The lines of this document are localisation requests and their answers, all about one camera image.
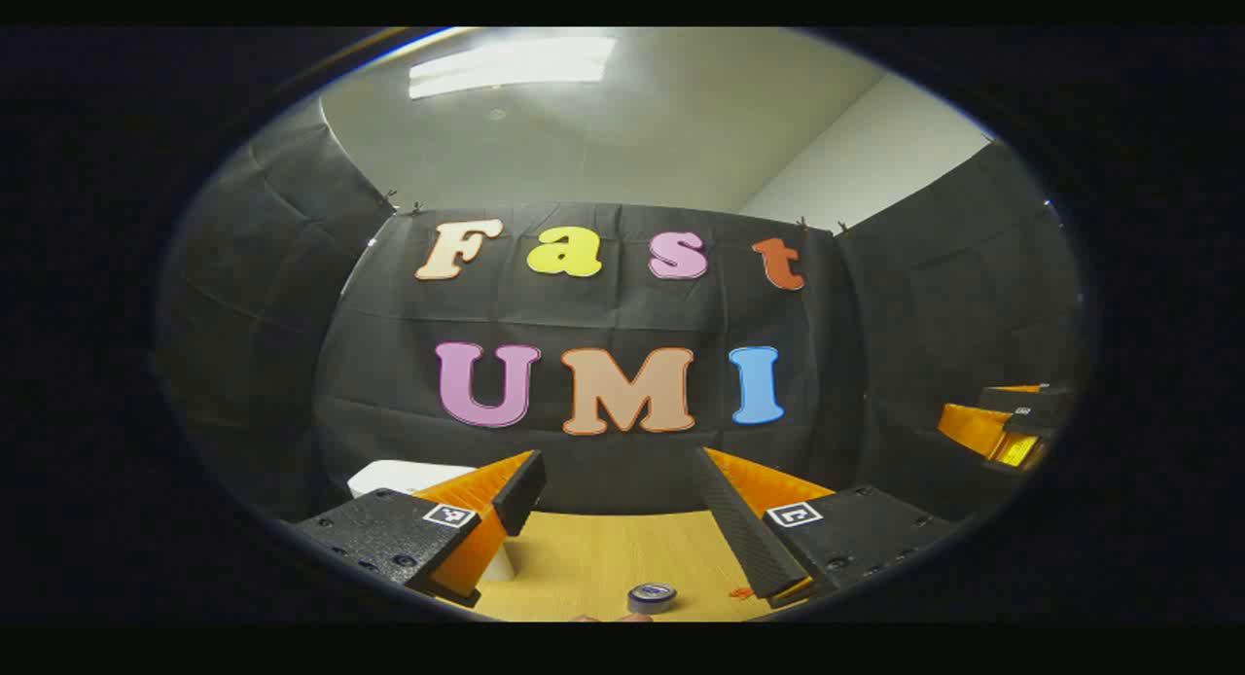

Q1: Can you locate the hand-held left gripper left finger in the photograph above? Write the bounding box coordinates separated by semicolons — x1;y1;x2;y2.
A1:
292;449;548;610

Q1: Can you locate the white desktop garbage bin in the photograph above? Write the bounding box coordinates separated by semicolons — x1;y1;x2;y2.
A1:
347;459;516;584

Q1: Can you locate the black backdrop cloth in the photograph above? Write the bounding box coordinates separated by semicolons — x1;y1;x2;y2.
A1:
156;96;1085;525

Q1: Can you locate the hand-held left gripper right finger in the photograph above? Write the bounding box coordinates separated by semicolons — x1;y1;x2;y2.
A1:
693;446;959;610

